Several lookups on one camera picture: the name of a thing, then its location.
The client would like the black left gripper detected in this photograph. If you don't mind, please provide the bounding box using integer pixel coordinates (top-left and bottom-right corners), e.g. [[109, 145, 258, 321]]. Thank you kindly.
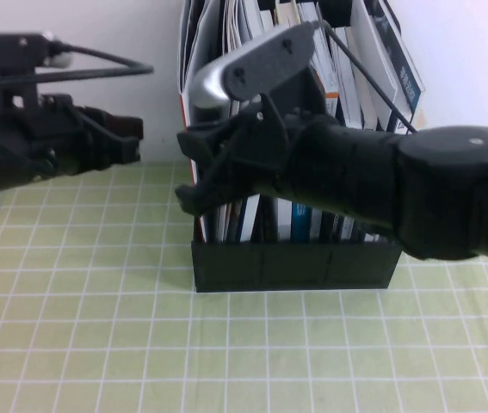
[[22, 92, 145, 178]]

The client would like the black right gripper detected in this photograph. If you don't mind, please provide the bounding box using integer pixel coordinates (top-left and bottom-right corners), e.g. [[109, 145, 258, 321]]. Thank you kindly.
[[174, 95, 314, 217]]

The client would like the white brochure with orange trucks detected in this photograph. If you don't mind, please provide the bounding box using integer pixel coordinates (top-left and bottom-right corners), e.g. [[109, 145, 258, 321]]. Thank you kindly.
[[177, 0, 228, 243]]

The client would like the white book orange band spine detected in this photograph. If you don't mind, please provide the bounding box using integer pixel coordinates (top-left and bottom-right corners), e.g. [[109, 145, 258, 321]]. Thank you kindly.
[[256, 8, 294, 242]]

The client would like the blue spine book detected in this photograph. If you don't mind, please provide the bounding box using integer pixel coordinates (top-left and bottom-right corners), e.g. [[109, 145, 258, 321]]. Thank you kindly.
[[274, 0, 312, 243]]

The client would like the black book holder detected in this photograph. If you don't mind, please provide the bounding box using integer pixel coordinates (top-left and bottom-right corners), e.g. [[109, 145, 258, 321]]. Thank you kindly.
[[190, 0, 403, 295]]

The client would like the grey book orange band spine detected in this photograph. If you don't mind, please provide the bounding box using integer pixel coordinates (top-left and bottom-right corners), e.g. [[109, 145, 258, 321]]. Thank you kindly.
[[297, 2, 340, 242]]

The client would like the white spine book black title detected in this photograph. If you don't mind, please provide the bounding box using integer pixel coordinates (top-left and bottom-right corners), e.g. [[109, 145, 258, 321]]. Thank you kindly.
[[392, 114, 413, 135]]

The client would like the dark blue book white title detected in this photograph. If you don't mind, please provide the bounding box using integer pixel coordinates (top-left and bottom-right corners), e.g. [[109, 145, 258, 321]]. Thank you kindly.
[[372, 0, 426, 120]]

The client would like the magazine with dark blue cover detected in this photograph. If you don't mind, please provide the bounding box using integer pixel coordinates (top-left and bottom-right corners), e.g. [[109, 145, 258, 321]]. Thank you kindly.
[[237, 0, 269, 243]]

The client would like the white glossy magazine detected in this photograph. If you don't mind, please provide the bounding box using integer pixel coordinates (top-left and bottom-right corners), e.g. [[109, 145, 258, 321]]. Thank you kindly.
[[208, 0, 254, 243]]

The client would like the tall white page magazine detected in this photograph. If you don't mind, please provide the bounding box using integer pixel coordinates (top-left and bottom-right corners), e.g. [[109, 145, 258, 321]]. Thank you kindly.
[[349, 0, 398, 131]]

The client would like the green checked tablecloth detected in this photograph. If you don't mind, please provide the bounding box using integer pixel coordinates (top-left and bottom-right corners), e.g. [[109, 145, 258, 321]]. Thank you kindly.
[[0, 158, 488, 413]]

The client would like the black left camera cable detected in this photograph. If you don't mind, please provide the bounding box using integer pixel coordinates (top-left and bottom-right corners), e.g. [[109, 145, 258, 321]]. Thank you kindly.
[[0, 39, 155, 92]]

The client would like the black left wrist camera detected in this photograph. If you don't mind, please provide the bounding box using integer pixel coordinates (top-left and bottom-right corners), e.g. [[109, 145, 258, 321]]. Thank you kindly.
[[0, 30, 75, 114]]

